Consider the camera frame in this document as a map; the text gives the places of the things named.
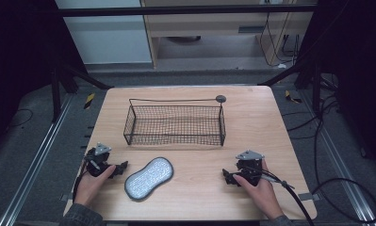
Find black curtain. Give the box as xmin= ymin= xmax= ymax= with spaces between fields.
xmin=297 ymin=0 xmax=376 ymax=173
xmin=0 ymin=0 xmax=88 ymax=154

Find hand-held gripper cable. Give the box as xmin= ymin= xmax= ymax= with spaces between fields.
xmin=72 ymin=150 xmax=94 ymax=202
xmin=260 ymin=169 xmax=316 ymax=226

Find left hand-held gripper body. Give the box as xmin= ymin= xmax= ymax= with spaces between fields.
xmin=83 ymin=142 xmax=113 ymax=179

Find black wire mesh basket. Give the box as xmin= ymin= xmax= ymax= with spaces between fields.
xmin=123 ymin=94 xmax=228 ymax=147

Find light wooden desk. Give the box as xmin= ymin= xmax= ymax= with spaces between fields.
xmin=139 ymin=0 xmax=317 ymax=70

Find white cabinet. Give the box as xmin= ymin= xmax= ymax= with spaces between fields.
xmin=54 ymin=0 xmax=153 ymax=66

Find aluminium floor rail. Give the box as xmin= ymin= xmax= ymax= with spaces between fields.
xmin=0 ymin=93 xmax=74 ymax=226
xmin=300 ymin=89 xmax=376 ymax=226

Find left hand-held gripper cable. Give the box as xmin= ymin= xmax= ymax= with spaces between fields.
xmin=72 ymin=150 xmax=94 ymax=202

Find person's right hand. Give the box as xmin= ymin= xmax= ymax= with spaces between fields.
xmin=232 ymin=159 xmax=285 ymax=220

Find grey oval scrubbing sponge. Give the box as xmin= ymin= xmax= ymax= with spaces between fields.
xmin=123 ymin=156 xmax=175 ymax=202

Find yellow black tape strip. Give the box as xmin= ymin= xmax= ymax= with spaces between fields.
xmin=284 ymin=89 xmax=303 ymax=105
xmin=83 ymin=92 xmax=96 ymax=110

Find black floor cable loop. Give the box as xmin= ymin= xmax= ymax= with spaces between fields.
xmin=281 ymin=93 xmax=376 ymax=224

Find thin black floor cable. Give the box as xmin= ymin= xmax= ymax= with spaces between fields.
xmin=8 ymin=107 xmax=35 ymax=128

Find person's left hand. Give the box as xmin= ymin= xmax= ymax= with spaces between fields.
xmin=74 ymin=164 xmax=117 ymax=208

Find right hand-held gripper cable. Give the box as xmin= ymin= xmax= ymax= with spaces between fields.
xmin=260 ymin=169 xmax=316 ymax=226

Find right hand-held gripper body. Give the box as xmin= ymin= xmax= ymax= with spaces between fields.
xmin=235 ymin=149 xmax=266 ymax=186

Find black metal stand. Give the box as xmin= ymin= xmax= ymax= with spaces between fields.
xmin=258 ymin=55 xmax=323 ymax=116
xmin=49 ymin=61 xmax=115 ymax=124

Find black horizontal frame bar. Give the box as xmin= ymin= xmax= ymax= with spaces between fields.
xmin=57 ymin=4 xmax=318 ymax=18

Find black cables under desk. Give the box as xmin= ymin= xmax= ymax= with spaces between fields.
xmin=258 ymin=11 xmax=303 ymax=69

